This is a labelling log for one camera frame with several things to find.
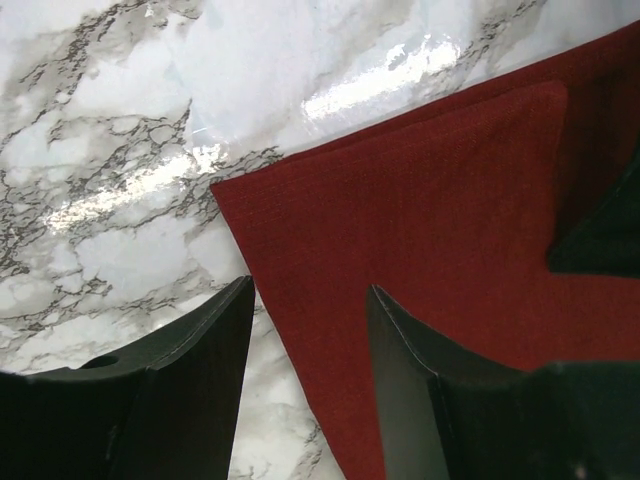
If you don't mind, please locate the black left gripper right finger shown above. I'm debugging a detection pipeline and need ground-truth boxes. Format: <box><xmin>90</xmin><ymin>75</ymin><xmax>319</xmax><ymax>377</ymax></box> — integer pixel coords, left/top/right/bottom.
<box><xmin>366</xmin><ymin>286</ymin><xmax>639</xmax><ymax>479</ymax></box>

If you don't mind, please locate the dark red cloth napkin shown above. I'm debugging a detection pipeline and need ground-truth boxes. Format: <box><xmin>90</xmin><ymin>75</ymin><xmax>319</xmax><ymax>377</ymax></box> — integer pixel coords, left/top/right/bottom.
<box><xmin>212</xmin><ymin>24</ymin><xmax>639</xmax><ymax>479</ymax></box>

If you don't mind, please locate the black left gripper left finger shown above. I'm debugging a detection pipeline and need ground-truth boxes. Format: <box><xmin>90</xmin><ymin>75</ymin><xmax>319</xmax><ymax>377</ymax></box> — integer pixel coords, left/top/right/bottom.
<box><xmin>1</xmin><ymin>276</ymin><xmax>255</xmax><ymax>479</ymax></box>

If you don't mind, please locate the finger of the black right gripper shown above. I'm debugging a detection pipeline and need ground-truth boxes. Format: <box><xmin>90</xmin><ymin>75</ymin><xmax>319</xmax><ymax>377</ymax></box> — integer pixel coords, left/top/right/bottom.
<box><xmin>548</xmin><ymin>151</ymin><xmax>639</xmax><ymax>279</ymax></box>

